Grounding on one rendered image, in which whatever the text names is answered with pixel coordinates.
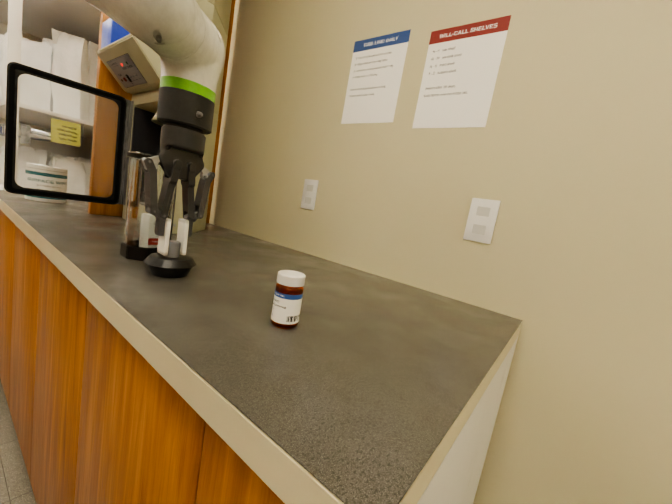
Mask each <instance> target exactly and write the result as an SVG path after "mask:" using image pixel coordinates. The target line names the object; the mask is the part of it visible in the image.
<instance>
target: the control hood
mask: <svg viewBox="0 0 672 504"><path fill-rule="evenodd" d="M96 53H97V55H98V56H99V58H100V59H101V60H102V62H103V63H104V65H105V66H106V67H107V69H108V70H109V71H110V73H111V74H112V75H113V77H114V78H115V79H116V81H117V82H118V84H119V85H120V86H121V88H122V89H123V90H124V91H125V92H127V93H130V94H134V93H139V92H143V91H148V90H153V89H157V88H159V86H160V75H161V60H160V56H159V55H158V54H157V53H156V52H155V51H154V50H153V49H151V48H150V47H149V46H147V45H146V44H145V43H143V42H142V41H140V40H139V39H138V38H136V37H135V36H133V35H132V34H129V35H127V36H125V37H123V38H121V39H119V40H117V41H115V42H113V43H111V44H109V45H107V46H105V47H103V48H101V49H100V50H98V51H96ZM126 53H128V55H129V56H130V58H131V59H132V61H133V62H134V64H135V65H136V67H137V68H138V70H139V71H140V73H141V74H142V76H143V77H144V79H145V80H146V81H147V83H144V84H140V85H136V86H132V87H128V88H125V87H124V86H123V84H122V83H121V82H120V80H119V79H118V78H117V76H116V75H115V74H114V72H113V71H112V69H111V68H110V67H109V65H108V64H107V63H106V62H107V61H110V60H112V59H115V58H117V57H119V56H122V55H124V54H126Z"/></svg>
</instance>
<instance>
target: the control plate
mask: <svg viewBox="0 0 672 504"><path fill-rule="evenodd" d="M125 61H127V63H128V65H127V64H126V62H125ZM106 63H107V64H108V65H109V67H110V68H111V69H112V71H113V72H114V74H115V75H116V76H117V78H118V79H119V80H120V82H121V83H122V84H123V86H124V87H125V88H128V87H132V86H136V85H140V84H144V83H147V81H146V80H145V79H144V77H143V76H142V74H141V73H140V71H139V70H138V68H137V67H136V65H135V64H134V62H133V61H132V59H131V58H130V56H129V55H128V53H126V54H124V55H122V56H119V57H117V58H115V59H112V60H110V61H107V62H106ZM121 63H122V64H123V66H122V65H121ZM126 74H127V75H128V76H129V78H130V75H131V76H132V77H133V74H134V75H135V77H133V78H130V79H131V80H132V82H130V81H129V80H128V78H127V77H126ZM136 74H138V76H136ZM123 77H125V78H126V80H127V82H126V81H124V79H123ZM121 79H122V80H123V82H122V81H121Z"/></svg>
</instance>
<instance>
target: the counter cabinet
mask: <svg viewBox="0 0 672 504"><path fill-rule="evenodd" d="M517 340H518V337H517V339H516V341H515V342H514V344H513V346H512V347H511V349H510V351H509V352H508V354H507V356H506V357H505V359H504V361H503V362H502V364H501V366H500V367H499V369H498V370H497V372H496V374H495V375H494V377H493V379H492V380H491V382H490V384H489V385H488V387H487V389H486V390H485V392H484V394H483V395H482V397H481V399H480V400H479V402H478V404H477V405H476V407H475V408H474V410H473V412H472V413H471V415H470V417H469V418H468V420H467V422H466V423H465V425H464V427H463V428H462V430H461V432H460V433H459V435H458V437H457V438H456V440H455V442H454V443H453V445H452V446H451V448H450V450H449V451H448V453H447V455H446V456H445V458H444V460H443V461H442V463H441V465H440V466H439V468H438V470H437V471H436V473H435V475H434V476H433V478H432V479H431V481H430V483H429V484H428V486H427V488H426V489H425V491H424V493H423V494H422V496H421V498H420V499H419V501H418V503H417V504H473V502H474V498H475V495H476V491H477V487H478V484H479V480H480V476H481V473H482V469H483V465H484V462H485V458H486V454H487V450H488V447H489V443H490V439H491V436H492V432H493V428H494V425H495V421H496V417H497V414H498V410H499V406H500V403H501V399H502V395H503V392H504V388H505V384H506V380H507V377H508V373H509V369H510V366H511V362H512V358H513V355H514V351H515V347H516V344H517ZM0 379H1V382H2V386H3V389H4V393H5V396H6V399H7V403H8V406H9V410H10V413H11V417H12V420H13V424H14V427H15V431H16V434H17V437H18V441H19V444H20V448H21V451H22V455H23V458H24V462H25V465H26V468H27V472H28V475H29V479H30V482H31V486H32V489H33V493H34V496H35V500H36V503H37V504H285V503H284V502H283V501H282V500H281V499H280V498H279V497H278V496H277V495H276V494H275V493H274V492H273V491H272V490H271V489H270V488H269V487H268V486H267V485H266V484H265V483H264V482H263V481H262V480H261V478H260V477H259V476H258V475H257V474H256V473H255V472H254V471H253V470H252V469H251V468H250V467H249V466H248V465H247V464H246V463H245V462H244V461H243V460H242V459H241V458H240V457H239V456H238V455H237V454H236V453H235V452H234V451H233V450H232V448H231V447H230V446H229V445H228V444H227V443H226V442H225V441H224V440H223V439H222V438H221V437H220V436H219V435H218V434H217V433H216V432H215V431H214V430H213V429H212V428H211V427H210V426H209V425H208V424H207V423H206V422H205V421H204V419H203V418H202V417H201V416H200V415H199V414H198V413H197V412H196V411H195V410H194V409H193V408H192V407H191V406H190V405H189V404H188V403H187V402H186V401H185V400H184V399H183V398H182V397H181V396H180V395H179V394H178V393H177V392H176V390H175V389H174V388H173V387H172V386H171V385H170V384H169V383H168V382H167V381H166V380H165V379H164V378H163V377H162V376H161V375H160V374H159V373H158V372H157V371H156V370H155V369H154V368H153V367H152V366H151V365H150V364H149V363H148V362H147V360H146V359H145V358H144V357H143V356H142V355H141V354H140V353H139V352H138V351H137V350H136V349H135V348H134V347H133V346H132V345H131V344H130V343H129V342H128V341H127V340H126V339H125V338H124V337H123V336H122V335H121V334H120V333H119V331H118V330H117V329H116V328H115V327H114V326H113V325H112V324H111V323H110V322H109V321H108V320H107V319H106V318H105V317H104V316H103V315H102V314H101V313H100V312H99V311H98V310H97V309H96V308H95V307H94V306H93V305H92V304H91V303H90V301H89V300H88V299H87V298H86V297H85V296H84V295H83V294H82V293H81V292H80V291H79V290H78V289H77V288H76V287H75V286H74V285H73V284H72V283H71V282H70V281H69V280H68V279H67V278H66V277H65V276H64V275H63V274H62V272H61V271H60V270H59V269H58V268H57V267H56V266H55V265H54V264H53V263H52V262H51V261H50V260H49V259H48V258H47V257H46V256H45V255H44V254H43V253H42V252H41V251H40V250H39V249H38V248H37V247H36V246H35V245H34V244H33V242H32V241H31V240H30V239H29V238H28V237H27V236H26V235H25V234H24V233H23V232H22V231H21V230H20V229H19V228H18V227H17V226H16V225H15V224H14V223H13V222H12V221H11V220H10V219H9V218H8V217H7V216H6V215H5V213H4V212H3V211H2V210H1V209H0Z"/></svg>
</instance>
